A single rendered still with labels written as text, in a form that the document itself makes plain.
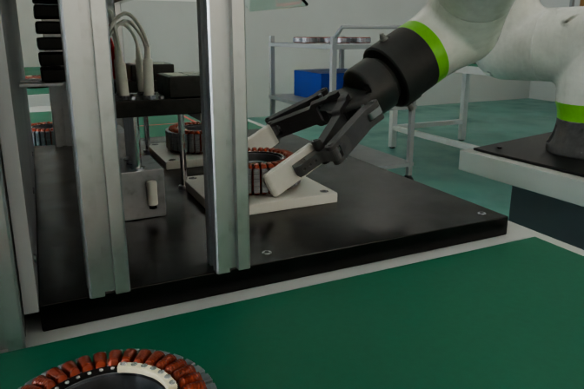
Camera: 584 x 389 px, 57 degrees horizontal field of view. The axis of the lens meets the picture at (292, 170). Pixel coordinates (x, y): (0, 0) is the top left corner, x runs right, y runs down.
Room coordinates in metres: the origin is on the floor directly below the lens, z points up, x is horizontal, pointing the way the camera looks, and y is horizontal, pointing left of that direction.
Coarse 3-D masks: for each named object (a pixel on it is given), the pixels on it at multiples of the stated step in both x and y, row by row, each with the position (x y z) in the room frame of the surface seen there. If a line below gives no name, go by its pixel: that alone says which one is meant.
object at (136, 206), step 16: (128, 160) 0.60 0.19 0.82; (144, 160) 0.60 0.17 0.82; (128, 176) 0.54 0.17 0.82; (144, 176) 0.55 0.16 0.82; (160, 176) 0.56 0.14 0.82; (128, 192) 0.54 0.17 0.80; (144, 192) 0.55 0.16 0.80; (160, 192) 0.56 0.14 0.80; (128, 208) 0.54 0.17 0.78; (144, 208) 0.55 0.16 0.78; (160, 208) 0.56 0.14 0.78
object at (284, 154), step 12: (252, 156) 0.68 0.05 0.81; (264, 156) 0.68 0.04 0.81; (276, 156) 0.66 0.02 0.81; (288, 156) 0.64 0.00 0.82; (252, 168) 0.60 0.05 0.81; (264, 168) 0.59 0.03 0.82; (252, 180) 0.60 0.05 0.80; (300, 180) 0.64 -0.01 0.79; (252, 192) 0.60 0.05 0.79; (264, 192) 0.59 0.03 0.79
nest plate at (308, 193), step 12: (192, 180) 0.67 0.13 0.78; (312, 180) 0.67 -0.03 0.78; (192, 192) 0.63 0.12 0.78; (288, 192) 0.61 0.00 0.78; (300, 192) 0.61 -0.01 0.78; (312, 192) 0.61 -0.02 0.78; (324, 192) 0.61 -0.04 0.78; (204, 204) 0.58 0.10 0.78; (252, 204) 0.56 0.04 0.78; (264, 204) 0.57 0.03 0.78; (276, 204) 0.58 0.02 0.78; (288, 204) 0.58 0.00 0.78; (300, 204) 0.59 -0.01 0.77; (312, 204) 0.60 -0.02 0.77
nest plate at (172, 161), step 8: (152, 144) 0.89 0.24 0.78; (160, 144) 0.89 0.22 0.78; (152, 152) 0.85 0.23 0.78; (160, 152) 0.83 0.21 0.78; (168, 152) 0.83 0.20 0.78; (176, 152) 0.83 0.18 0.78; (160, 160) 0.80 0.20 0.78; (168, 160) 0.78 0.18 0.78; (176, 160) 0.78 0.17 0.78; (192, 160) 0.78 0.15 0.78; (200, 160) 0.79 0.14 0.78; (168, 168) 0.77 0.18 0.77; (176, 168) 0.77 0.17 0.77
